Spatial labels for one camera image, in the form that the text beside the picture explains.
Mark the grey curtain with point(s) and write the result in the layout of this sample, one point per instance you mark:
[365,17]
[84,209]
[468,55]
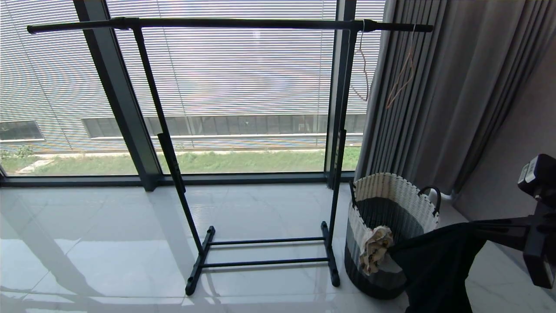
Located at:
[456,87]

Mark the cream printed garment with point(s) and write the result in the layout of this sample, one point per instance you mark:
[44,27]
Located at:
[375,248]

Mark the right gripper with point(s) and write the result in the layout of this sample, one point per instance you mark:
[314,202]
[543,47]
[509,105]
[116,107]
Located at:
[538,256]

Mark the white laundry basket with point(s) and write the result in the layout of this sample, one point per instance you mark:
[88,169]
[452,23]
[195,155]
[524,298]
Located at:
[391,187]

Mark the black clothes rack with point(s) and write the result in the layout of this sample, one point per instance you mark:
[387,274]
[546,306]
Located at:
[239,23]

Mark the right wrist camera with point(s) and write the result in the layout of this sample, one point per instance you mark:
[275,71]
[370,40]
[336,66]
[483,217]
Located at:
[538,174]

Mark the black t-shirt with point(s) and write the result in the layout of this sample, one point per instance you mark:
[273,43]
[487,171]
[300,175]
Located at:
[434,269]

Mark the window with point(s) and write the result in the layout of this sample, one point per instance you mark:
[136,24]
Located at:
[126,121]

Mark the pink clothes hanger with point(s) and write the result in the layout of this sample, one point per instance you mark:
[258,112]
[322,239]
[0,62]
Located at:
[399,82]
[366,78]

